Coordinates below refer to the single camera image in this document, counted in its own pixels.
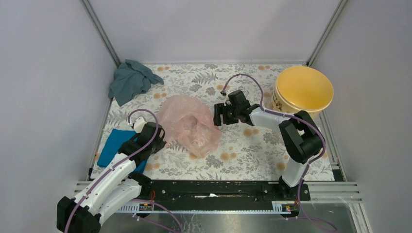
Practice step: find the blue folded cloth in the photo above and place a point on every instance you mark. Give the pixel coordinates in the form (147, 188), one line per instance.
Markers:
(113, 143)

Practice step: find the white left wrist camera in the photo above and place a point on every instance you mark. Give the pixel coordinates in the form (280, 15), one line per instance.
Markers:
(138, 124)

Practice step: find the floral patterned table mat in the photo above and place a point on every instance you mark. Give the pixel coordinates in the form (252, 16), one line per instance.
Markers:
(244, 152)

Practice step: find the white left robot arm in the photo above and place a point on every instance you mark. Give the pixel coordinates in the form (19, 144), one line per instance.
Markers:
(87, 211)

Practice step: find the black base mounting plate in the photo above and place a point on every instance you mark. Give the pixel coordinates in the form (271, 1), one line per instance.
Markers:
(184, 195)

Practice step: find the grey crumpled cloth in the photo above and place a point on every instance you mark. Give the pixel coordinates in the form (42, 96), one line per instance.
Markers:
(131, 78)

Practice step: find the pink plastic trash bag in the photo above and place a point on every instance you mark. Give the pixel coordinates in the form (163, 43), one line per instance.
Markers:
(189, 122)

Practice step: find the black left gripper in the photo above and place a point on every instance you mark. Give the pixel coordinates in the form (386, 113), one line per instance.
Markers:
(161, 143)

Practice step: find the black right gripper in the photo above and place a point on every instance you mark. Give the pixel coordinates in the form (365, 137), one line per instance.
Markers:
(220, 108)

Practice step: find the yellow trash bin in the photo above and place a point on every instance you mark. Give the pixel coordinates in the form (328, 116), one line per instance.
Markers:
(302, 88)

